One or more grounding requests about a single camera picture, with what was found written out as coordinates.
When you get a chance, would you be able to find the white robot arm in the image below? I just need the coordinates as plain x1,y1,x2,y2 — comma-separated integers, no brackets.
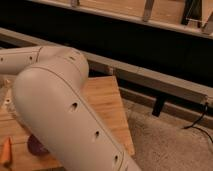
0,46,141,171

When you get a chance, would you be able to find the dark purple ceramic bowl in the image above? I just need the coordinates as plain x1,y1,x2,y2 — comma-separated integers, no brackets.
27,134,49,156

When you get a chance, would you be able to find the wooden table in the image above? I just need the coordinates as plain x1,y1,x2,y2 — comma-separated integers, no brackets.
0,76,135,171

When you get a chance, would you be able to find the orange carrot toy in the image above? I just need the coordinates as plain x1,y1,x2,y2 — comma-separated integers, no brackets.
0,137,12,166

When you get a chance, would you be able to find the black cable right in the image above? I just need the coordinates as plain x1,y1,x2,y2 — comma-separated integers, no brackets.
182,101,213,145

